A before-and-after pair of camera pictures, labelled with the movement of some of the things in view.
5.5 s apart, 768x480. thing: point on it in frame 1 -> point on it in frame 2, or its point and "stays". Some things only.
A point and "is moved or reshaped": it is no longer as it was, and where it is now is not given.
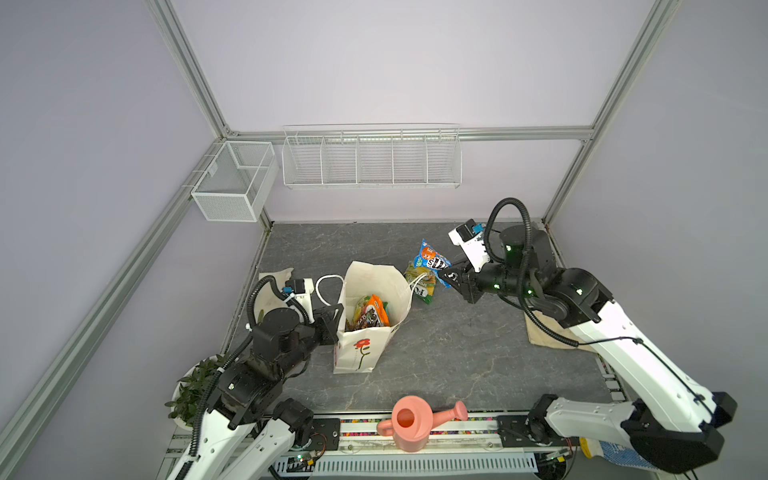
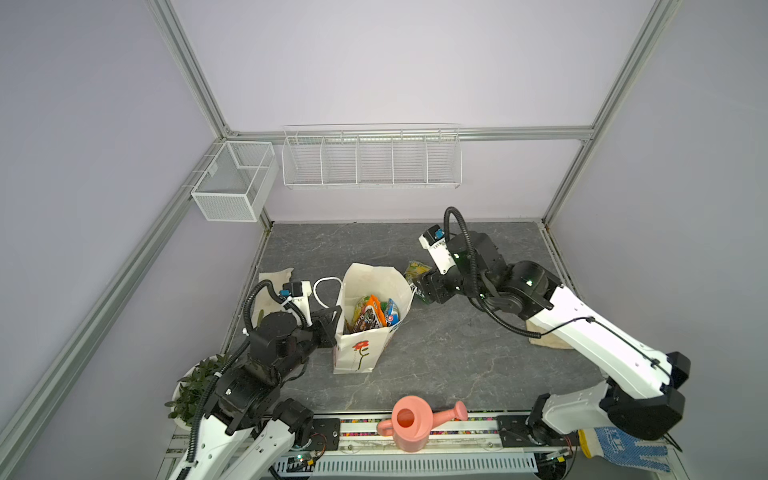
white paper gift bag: x=376 y=300 stays
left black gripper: x=328 y=323 stays
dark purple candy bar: x=370 y=318 stays
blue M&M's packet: x=428 y=258 is moved or reshaped
